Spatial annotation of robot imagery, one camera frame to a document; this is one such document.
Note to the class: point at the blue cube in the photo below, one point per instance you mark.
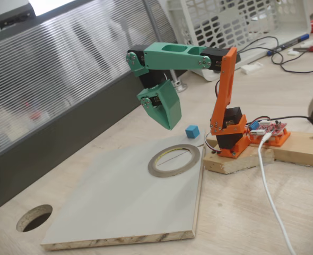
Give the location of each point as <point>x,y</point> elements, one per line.
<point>192,132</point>

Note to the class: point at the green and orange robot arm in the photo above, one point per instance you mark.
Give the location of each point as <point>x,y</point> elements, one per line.
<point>172,58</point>

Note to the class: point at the silver partition foot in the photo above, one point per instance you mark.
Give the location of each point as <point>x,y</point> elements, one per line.
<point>178,85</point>

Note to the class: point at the wooden base block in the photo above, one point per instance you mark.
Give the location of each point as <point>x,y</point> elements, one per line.
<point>238,162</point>

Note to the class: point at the white plastic part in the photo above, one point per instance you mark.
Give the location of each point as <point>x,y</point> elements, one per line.
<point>250,68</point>
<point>293,52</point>

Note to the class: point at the ribbed glass partition screen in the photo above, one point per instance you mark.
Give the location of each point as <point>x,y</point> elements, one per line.
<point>66,66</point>

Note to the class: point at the red controller circuit board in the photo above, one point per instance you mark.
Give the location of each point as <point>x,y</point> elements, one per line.
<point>269,128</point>

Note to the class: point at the grey laminated wooden board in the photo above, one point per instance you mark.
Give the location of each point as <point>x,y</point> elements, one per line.
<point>106,199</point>

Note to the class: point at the black and blue marker pen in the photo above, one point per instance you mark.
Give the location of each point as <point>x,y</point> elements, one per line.
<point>289,43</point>

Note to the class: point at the white plastic basket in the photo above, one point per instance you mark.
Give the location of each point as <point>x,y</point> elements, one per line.
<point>278,16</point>

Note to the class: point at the long wooden plank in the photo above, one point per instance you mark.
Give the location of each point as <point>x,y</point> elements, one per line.
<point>305,148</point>

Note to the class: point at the black box device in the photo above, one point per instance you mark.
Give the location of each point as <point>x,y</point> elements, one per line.
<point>16,14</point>

